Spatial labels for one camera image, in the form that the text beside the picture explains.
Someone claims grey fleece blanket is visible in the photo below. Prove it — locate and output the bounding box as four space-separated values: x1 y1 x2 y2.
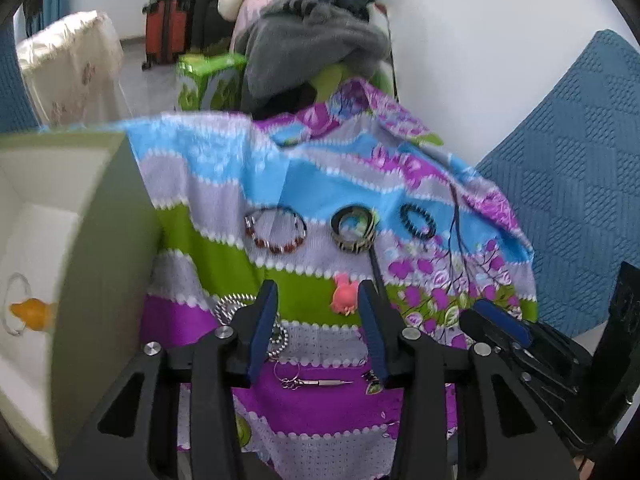
240 0 391 113

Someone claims colourful floral printed cloth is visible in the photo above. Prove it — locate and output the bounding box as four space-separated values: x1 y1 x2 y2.
122 80 541 480

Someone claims cream lace covered object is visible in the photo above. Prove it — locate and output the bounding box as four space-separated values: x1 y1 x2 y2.
15 10 126 128

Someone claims silver ball chain necklace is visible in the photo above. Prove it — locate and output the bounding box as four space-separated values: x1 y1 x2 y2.
214 294 291 363

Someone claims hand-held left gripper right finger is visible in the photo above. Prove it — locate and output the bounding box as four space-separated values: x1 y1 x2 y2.
356 279 576 480

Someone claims blue textured chair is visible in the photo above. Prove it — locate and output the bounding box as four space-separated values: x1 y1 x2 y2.
475 29 640 338

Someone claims tall black case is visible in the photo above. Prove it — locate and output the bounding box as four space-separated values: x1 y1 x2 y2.
192 0 236 56

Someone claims pink cloth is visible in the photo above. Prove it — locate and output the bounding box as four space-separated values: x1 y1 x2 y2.
232 0 273 46

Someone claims thin black cord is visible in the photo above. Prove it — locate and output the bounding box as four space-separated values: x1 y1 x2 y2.
447 182 463 266

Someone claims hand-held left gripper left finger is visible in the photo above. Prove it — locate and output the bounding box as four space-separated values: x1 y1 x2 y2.
57 280 281 480

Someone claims small silver keyring charm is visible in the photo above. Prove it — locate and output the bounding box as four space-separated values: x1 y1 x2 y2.
272 375 355 391

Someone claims blue textured cushion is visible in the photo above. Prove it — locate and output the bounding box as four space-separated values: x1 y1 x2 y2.
0 25 41 133

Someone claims green and white cardboard box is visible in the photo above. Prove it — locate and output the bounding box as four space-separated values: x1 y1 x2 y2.
0 130 163 473

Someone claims red beaded bracelet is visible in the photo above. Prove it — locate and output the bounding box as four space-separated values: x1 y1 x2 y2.
244 206 308 255

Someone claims pink flower ornament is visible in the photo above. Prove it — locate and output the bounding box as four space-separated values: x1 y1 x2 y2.
331 274 361 317

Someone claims thin silver bangle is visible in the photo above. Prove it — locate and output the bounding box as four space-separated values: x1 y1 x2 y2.
4 272 33 337

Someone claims black and gold patterned bangle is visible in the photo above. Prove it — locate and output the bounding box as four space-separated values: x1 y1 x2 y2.
330 205 381 255

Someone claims red suitcase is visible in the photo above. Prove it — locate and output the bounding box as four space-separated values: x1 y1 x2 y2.
141 0 193 71

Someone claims green printed carton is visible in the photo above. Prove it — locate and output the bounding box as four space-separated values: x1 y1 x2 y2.
175 52 248 113

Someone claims orange ornament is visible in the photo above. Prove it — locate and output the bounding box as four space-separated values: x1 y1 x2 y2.
10 297 56 333

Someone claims green chair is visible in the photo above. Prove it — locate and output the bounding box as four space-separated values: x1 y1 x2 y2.
305 62 396 106

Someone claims black beaded bracelet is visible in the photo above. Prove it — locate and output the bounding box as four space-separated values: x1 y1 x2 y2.
399 202 437 240

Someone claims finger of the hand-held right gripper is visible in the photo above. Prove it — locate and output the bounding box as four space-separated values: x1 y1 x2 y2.
460 309 523 361
474 300 532 347

